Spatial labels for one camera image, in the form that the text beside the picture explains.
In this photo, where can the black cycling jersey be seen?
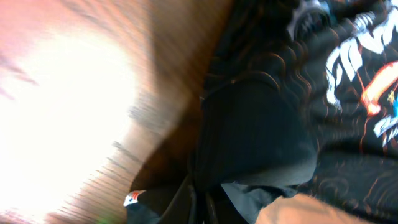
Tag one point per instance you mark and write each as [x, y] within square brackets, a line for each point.
[299, 120]

